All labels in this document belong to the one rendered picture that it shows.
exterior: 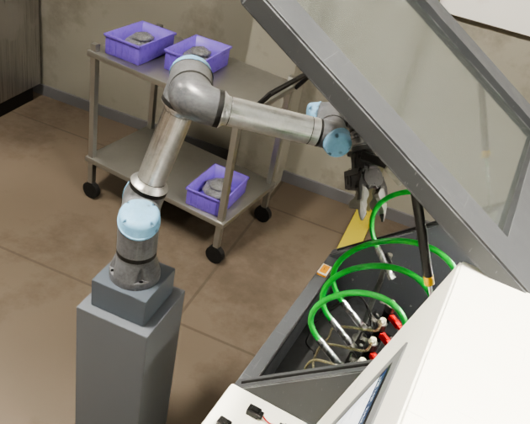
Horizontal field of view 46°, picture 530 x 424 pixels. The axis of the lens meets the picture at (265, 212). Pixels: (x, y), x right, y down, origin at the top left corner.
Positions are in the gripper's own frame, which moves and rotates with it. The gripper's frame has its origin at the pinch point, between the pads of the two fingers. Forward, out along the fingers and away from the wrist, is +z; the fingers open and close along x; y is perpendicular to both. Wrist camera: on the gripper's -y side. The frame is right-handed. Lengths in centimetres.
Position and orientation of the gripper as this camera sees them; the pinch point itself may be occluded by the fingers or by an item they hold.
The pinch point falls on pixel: (373, 216)
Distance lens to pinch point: 172.3
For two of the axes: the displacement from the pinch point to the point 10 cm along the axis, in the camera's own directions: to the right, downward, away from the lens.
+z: 0.4, 9.9, -1.5
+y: -5.8, 1.5, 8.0
